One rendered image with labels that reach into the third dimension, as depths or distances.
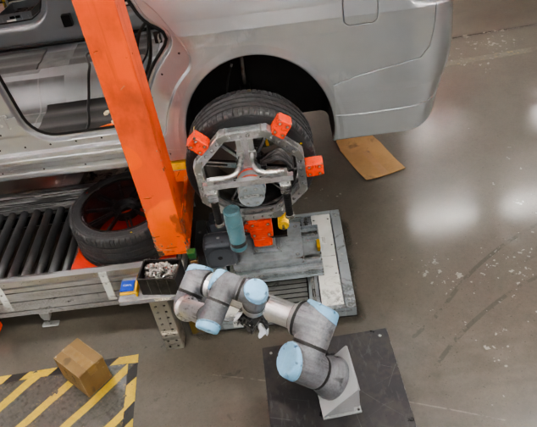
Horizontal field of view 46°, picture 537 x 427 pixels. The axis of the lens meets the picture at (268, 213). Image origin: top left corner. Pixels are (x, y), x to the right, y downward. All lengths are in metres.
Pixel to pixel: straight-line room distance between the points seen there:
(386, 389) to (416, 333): 0.65
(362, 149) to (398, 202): 0.65
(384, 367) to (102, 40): 1.84
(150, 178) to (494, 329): 1.91
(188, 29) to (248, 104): 0.46
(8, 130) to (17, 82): 0.87
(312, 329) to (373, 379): 0.44
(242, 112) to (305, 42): 0.48
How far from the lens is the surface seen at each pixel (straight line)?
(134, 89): 2.74
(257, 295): 2.30
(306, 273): 3.60
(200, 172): 3.10
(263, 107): 3.06
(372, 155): 4.63
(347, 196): 4.28
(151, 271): 3.18
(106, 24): 2.64
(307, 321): 2.64
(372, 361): 2.97
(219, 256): 3.49
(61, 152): 3.65
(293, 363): 2.60
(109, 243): 3.56
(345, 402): 2.75
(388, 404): 2.84
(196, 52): 3.21
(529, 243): 4.00
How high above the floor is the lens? 2.69
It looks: 40 degrees down
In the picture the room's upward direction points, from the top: 10 degrees counter-clockwise
